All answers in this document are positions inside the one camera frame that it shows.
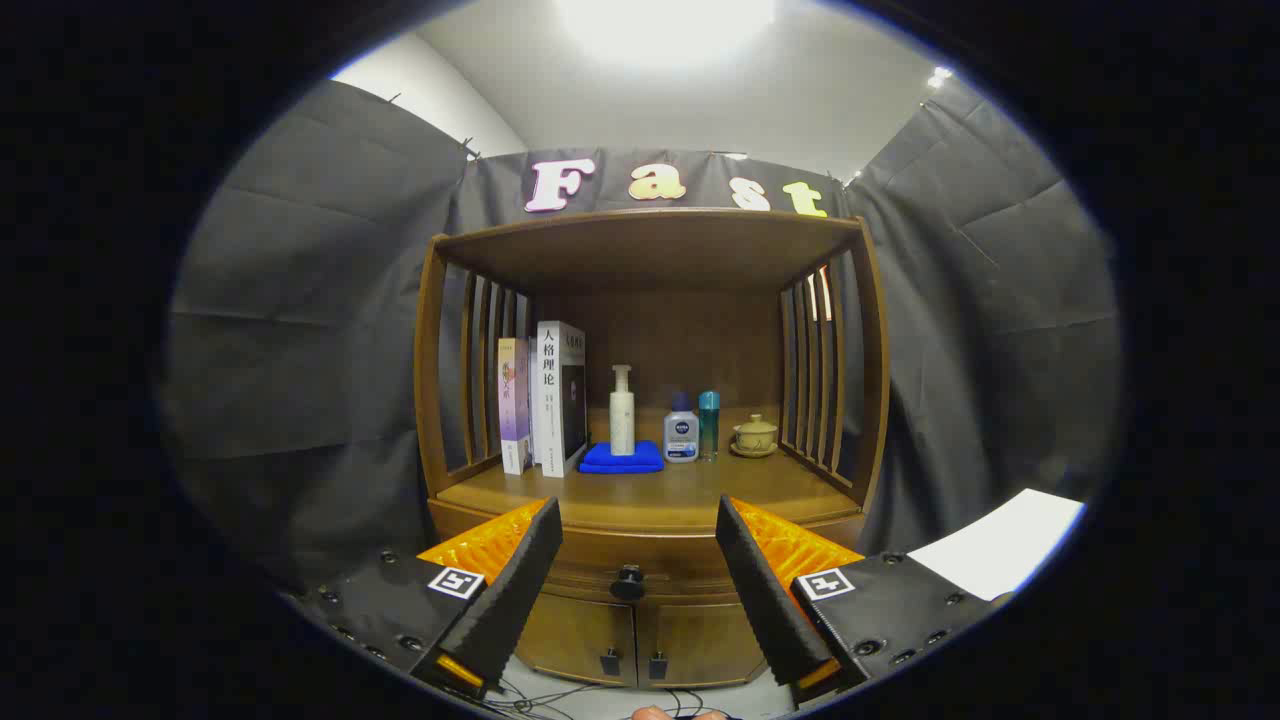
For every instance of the brown wooden drawer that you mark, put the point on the brown wooden drawer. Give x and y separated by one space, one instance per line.
650 555

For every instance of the white flat panel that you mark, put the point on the white flat panel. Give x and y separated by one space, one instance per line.
1000 545

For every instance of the beige lidded teacup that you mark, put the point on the beige lidded teacup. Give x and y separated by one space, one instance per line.
755 437

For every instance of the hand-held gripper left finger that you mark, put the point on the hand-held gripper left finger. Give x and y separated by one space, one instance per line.
510 600

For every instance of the slim teal bottle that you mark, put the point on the slim teal bottle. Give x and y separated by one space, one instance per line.
709 425

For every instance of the white blue-capped lotion bottle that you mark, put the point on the white blue-capped lotion bottle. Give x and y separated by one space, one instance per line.
681 435

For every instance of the wooden cabinet door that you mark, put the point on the wooden cabinet door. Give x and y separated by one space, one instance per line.
580 635
700 640

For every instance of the brown wooden cabinet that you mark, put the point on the brown wooden cabinet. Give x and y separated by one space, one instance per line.
650 250

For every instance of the white pump bottle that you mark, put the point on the white pump bottle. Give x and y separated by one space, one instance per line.
622 420

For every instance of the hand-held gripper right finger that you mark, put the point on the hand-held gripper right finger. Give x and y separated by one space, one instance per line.
770 600

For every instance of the blue folded cloth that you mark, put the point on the blue folded cloth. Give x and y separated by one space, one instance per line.
620 463

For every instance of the ceiling light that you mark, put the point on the ceiling light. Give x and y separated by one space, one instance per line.
665 25

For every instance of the thick white book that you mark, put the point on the thick white book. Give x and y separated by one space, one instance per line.
550 400

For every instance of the wooden countertop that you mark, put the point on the wooden countertop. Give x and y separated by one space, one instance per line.
700 490

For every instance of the purple book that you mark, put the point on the purple book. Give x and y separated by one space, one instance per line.
514 410

